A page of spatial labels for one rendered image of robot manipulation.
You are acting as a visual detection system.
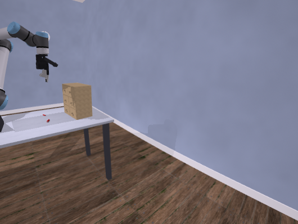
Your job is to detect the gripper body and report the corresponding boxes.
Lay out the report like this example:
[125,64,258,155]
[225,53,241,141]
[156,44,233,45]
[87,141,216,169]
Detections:
[36,54,49,69]

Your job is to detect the light brown wooden chest of drawers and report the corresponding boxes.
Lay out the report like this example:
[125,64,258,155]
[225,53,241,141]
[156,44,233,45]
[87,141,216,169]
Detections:
[62,83,92,120]

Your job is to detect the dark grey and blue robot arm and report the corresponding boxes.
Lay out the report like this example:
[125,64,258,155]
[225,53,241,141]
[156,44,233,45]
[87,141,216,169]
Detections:
[0,22,49,110]

